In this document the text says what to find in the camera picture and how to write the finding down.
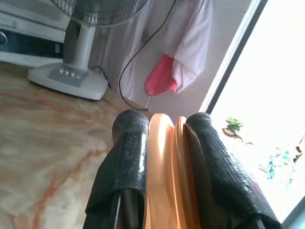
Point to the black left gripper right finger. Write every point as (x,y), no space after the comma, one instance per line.
(226,181)

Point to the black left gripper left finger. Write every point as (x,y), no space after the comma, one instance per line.
(126,155)

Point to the orange lidded plastic container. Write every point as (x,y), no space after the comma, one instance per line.
(162,155)

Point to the small green potted plant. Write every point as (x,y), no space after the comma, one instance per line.
(234,124)

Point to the red-veined marble table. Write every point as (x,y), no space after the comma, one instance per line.
(47,143)

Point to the red hanging cloth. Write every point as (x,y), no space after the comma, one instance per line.
(159,78)

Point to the white table fan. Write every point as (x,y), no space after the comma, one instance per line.
(69,78)

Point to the white hanging cloth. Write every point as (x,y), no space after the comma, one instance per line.
(190,35)

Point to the dark metal door frame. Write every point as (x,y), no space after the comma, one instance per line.
(236,55)

